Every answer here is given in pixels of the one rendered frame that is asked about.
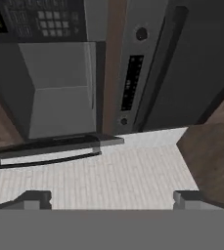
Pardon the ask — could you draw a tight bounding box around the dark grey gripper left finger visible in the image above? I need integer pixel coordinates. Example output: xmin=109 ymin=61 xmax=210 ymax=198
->
xmin=0 ymin=189 xmax=53 ymax=211

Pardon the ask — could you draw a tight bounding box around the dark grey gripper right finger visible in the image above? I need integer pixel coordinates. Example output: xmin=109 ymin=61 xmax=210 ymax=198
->
xmin=172 ymin=189 xmax=224 ymax=211

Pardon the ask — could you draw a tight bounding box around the black microwave door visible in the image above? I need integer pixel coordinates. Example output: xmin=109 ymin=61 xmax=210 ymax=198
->
xmin=0 ymin=132 xmax=125 ymax=161

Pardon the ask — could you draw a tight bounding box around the dark glass oven door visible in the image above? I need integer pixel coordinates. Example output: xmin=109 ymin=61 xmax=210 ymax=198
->
xmin=142 ymin=0 xmax=224 ymax=133

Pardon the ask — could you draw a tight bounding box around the black microwave oven with keypad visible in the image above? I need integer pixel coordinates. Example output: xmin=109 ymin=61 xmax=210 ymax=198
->
xmin=0 ymin=0 xmax=107 ymax=142

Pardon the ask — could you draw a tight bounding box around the dark brown wooden cupboard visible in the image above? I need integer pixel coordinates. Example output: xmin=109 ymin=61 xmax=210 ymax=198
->
xmin=176 ymin=94 xmax=224 ymax=210

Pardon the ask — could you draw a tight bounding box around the brown wooden cupboard side panel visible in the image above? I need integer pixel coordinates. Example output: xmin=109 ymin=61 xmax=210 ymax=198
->
xmin=102 ymin=0 xmax=129 ymax=136

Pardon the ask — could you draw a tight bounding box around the stainless steel oven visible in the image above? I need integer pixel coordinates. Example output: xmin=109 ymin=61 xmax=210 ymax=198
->
xmin=112 ymin=0 xmax=224 ymax=137

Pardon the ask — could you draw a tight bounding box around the black microwave door handle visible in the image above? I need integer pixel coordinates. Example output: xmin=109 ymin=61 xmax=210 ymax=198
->
xmin=0 ymin=149 xmax=104 ymax=171

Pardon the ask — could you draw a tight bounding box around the dark oven door handle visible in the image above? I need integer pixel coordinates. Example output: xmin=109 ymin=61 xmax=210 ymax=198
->
xmin=132 ymin=4 xmax=190 ymax=127

